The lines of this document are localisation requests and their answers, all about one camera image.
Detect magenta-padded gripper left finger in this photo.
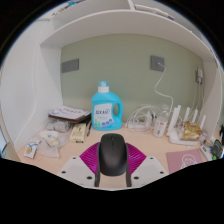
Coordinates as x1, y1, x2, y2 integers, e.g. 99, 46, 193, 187
57, 141, 101, 188

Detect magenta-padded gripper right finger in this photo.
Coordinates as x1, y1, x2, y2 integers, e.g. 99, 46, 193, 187
126, 142, 169, 188

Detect black computer mouse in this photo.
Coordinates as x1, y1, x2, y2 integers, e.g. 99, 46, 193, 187
98, 133, 130, 177

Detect small beige carton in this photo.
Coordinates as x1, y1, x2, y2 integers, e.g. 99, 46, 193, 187
69, 122, 87, 144

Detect clear plastic bags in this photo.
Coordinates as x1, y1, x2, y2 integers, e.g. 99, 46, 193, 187
36, 119, 73, 159

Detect black pen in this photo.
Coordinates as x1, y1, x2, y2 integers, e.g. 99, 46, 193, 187
86, 121, 93, 138

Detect white router with antennas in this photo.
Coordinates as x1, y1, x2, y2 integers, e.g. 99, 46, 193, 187
166, 104, 208, 146

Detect clear bottle with red label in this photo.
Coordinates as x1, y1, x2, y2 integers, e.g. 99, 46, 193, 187
153, 104, 169, 138

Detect white sachet with yellow print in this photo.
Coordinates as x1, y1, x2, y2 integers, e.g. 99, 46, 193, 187
23, 137, 42, 159

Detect blue detergent bottle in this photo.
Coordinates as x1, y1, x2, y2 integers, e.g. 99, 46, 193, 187
91, 80, 124, 131

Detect white remote control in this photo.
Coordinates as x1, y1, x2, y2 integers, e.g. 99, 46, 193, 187
199, 143, 214, 162

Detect small white jar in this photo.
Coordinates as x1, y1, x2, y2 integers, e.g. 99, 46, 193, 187
199, 130, 208, 145

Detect white power strip with cables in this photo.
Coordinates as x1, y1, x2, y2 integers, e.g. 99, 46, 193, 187
125, 104, 160, 131

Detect white wall socket cable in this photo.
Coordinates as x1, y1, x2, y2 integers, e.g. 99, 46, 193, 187
153, 63, 175, 108

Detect grey blank wall plate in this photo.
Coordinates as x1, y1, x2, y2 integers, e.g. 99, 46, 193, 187
60, 58, 80, 74

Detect grey wall socket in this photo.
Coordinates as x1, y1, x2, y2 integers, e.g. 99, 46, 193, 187
149, 55, 166, 73

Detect white wall charger adapter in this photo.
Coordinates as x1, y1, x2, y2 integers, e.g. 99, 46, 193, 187
195, 67, 205, 84

